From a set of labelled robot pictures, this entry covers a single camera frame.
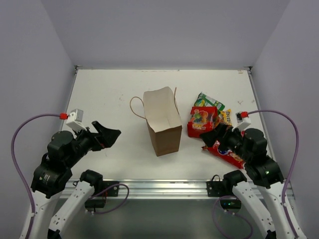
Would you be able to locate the red gummy candy packet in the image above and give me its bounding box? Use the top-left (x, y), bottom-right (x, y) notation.
top-left (187, 106), bottom-right (219, 138)

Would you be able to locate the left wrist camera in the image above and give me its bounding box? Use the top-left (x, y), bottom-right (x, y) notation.
top-left (66, 109), bottom-right (86, 132)

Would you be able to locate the purple cable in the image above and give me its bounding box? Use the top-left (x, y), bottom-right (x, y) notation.
top-left (10, 112), bottom-right (130, 239)
top-left (211, 110), bottom-right (300, 239)

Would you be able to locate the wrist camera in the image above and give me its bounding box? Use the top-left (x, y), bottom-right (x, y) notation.
top-left (232, 112), bottom-right (251, 132)
top-left (66, 109), bottom-right (86, 132)

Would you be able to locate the brown paper bag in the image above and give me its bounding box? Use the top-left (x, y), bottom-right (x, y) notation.
top-left (129, 87), bottom-right (182, 157)

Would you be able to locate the black base bracket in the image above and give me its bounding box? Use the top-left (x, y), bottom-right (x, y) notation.
top-left (206, 174), bottom-right (242, 211)
top-left (84, 181), bottom-right (119, 212)

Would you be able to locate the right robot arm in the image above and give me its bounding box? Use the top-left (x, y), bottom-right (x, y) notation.
top-left (200, 123), bottom-right (306, 239)

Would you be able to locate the right black base bracket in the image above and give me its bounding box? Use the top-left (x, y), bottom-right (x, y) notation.
top-left (206, 174), bottom-right (242, 211)

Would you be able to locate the aluminium rail frame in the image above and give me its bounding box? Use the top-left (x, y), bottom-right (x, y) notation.
top-left (23, 66), bottom-right (300, 239)

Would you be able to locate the left black base bracket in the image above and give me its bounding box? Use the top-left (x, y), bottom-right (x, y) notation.
top-left (84, 181), bottom-right (119, 212)

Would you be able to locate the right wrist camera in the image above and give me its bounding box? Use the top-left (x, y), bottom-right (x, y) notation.
top-left (232, 112), bottom-right (251, 132)

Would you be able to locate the large red snack packet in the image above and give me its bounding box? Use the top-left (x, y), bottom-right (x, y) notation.
top-left (202, 141), bottom-right (244, 169)

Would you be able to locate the green snack packet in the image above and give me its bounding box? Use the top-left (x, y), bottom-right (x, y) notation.
top-left (194, 92), bottom-right (225, 111)

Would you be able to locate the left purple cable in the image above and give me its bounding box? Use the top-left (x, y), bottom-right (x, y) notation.
top-left (10, 112), bottom-right (130, 239)

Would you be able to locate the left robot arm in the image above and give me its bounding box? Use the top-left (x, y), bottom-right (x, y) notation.
top-left (20, 119), bottom-right (121, 239)

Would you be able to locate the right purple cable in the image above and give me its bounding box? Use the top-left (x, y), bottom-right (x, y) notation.
top-left (211, 110), bottom-right (300, 239)

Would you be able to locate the yellow candy packet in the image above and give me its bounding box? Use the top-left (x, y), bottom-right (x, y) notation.
top-left (219, 109), bottom-right (232, 126)

